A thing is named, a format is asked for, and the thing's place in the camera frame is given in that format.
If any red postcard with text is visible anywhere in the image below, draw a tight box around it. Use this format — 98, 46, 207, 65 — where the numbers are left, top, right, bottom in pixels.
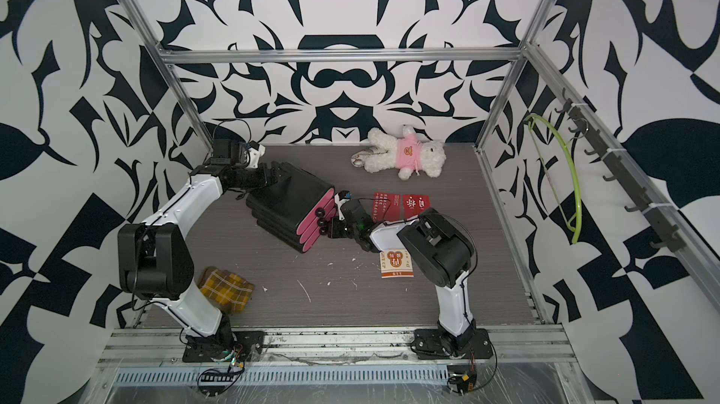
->
371, 192, 401, 222

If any pink drawer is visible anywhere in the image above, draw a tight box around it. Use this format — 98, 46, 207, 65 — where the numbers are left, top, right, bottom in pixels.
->
300, 220, 332, 253
295, 188, 336, 235

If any black drawer cabinet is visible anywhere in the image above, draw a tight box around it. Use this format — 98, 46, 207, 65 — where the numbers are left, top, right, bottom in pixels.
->
246, 162, 334, 253

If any white orange postcard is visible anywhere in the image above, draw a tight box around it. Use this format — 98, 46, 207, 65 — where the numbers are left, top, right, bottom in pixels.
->
380, 250, 414, 278

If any red postcard with logo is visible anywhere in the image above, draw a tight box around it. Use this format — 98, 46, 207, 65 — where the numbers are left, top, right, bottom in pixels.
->
401, 194, 431, 220

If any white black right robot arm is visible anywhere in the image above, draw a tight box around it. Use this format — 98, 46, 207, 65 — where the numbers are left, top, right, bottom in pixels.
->
316, 199, 476, 345

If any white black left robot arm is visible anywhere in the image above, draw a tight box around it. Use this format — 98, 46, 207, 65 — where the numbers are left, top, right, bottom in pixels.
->
117, 162, 281, 346

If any map pattern cup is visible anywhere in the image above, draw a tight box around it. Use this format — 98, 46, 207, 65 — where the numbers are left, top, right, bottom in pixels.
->
351, 150, 372, 168

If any white teddy bear pink shirt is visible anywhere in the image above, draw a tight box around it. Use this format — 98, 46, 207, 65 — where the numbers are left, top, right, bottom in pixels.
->
361, 126, 446, 180

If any yellow plaid cloth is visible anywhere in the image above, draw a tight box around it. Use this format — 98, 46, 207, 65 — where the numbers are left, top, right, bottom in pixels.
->
199, 266, 255, 315

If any black connector right front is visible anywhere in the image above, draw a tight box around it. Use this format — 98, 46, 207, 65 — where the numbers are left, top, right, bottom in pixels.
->
446, 365, 477, 396

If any black connector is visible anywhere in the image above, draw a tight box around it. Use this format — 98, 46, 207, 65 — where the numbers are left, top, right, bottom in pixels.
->
195, 362, 246, 398
446, 365, 477, 396

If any black connector left front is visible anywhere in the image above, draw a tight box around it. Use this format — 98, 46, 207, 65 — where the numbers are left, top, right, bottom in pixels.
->
195, 362, 246, 398

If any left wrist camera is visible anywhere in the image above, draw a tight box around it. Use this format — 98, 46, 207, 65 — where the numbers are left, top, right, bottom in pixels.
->
210, 139, 266, 169

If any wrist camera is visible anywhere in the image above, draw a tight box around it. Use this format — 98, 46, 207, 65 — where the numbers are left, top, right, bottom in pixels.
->
210, 139, 266, 169
334, 190, 352, 220

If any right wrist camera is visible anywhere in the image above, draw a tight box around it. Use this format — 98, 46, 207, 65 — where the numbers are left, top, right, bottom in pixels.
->
334, 190, 352, 220

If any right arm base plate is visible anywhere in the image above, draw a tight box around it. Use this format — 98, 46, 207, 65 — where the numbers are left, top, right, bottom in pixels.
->
410, 327, 494, 360

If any aluminium frame back crossbar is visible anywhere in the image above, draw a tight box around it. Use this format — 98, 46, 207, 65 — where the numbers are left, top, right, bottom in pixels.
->
159, 47, 521, 65

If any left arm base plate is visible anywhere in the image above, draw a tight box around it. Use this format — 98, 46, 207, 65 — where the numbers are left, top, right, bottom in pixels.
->
182, 330, 266, 363

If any green wire hanger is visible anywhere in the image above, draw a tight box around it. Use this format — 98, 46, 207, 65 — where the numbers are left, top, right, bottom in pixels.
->
523, 113, 584, 246

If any aluminium front rail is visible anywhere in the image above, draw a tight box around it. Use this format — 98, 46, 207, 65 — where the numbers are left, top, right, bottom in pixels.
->
98, 325, 577, 367

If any aluminium frame post left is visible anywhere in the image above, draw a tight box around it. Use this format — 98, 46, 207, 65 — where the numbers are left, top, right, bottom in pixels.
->
118, 0, 213, 151

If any aluminium frame post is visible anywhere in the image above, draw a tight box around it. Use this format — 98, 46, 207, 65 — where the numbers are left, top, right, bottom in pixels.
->
474, 0, 557, 154
118, 0, 213, 151

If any black hook rail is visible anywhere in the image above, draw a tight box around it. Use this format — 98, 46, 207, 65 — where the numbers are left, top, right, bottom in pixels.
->
556, 89, 686, 253

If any aluminium frame post right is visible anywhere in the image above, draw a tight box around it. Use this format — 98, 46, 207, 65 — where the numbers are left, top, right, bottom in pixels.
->
474, 0, 557, 154

